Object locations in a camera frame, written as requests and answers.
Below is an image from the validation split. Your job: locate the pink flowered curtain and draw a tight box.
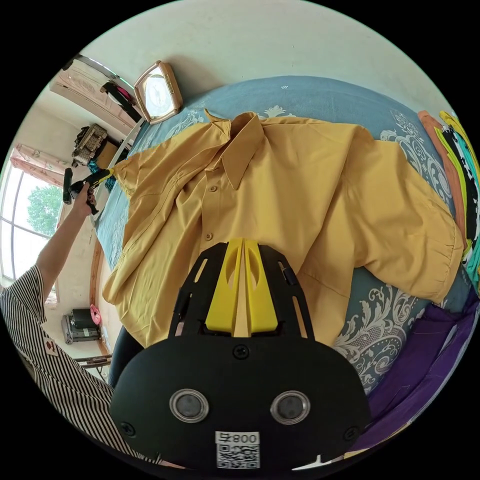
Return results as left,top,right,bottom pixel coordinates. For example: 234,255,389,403
10,143,74,187

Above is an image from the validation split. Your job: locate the person's left hand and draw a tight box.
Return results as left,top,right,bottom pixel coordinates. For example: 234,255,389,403
70,186,95,219

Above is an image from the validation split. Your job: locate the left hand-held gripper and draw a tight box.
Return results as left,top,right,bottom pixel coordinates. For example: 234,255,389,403
69,168,116,217

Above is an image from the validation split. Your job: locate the person's left forearm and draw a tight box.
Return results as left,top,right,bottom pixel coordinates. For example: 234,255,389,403
35,208,93,288

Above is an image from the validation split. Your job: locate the pink wooden cupboard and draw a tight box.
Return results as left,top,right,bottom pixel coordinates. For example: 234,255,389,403
49,55,148,130

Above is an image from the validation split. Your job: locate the woven basket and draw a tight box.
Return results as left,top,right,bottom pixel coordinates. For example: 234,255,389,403
71,123,110,168

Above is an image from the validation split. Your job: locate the pink framed clock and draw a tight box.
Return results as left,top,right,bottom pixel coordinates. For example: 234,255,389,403
133,59,184,126

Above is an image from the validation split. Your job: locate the window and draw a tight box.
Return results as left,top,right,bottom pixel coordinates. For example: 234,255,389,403
0,161,64,281

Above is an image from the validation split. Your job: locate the yellow shirt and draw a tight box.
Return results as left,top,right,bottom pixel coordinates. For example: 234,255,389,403
101,109,465,348

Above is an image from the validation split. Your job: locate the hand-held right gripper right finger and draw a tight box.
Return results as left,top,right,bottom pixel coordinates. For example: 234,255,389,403
244,238,281,334

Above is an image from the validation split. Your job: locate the purple cloth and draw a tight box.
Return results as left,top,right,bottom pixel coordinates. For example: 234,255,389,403
346,294,480,457

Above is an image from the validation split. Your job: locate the pile of clothes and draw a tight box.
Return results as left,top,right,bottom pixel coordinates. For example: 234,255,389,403
417,109,480,297

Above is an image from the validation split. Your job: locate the bed with blue patterned sheet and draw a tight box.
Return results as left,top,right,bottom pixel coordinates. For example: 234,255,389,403
91,74,480,395

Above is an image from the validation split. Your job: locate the person's body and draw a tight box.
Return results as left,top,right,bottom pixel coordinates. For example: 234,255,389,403
0,264,166,468

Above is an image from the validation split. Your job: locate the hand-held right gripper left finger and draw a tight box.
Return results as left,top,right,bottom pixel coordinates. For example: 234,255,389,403
205,238,243,334

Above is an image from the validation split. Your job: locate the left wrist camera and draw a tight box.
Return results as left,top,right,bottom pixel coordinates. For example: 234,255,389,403
62,167,74,206

